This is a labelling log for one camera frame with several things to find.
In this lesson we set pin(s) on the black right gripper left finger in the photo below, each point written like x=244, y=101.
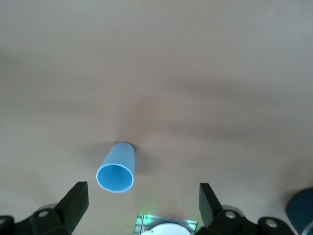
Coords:
x=72, y=208

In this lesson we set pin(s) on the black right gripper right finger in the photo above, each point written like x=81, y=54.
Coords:
x=210, y=208

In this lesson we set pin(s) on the round dark blue tin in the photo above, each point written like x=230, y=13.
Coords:
x=302, y=208

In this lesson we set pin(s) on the blue plastic cup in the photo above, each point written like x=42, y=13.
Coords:
x=121, y=156

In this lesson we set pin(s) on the brown table cover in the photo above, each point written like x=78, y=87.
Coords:
x=171, y=49

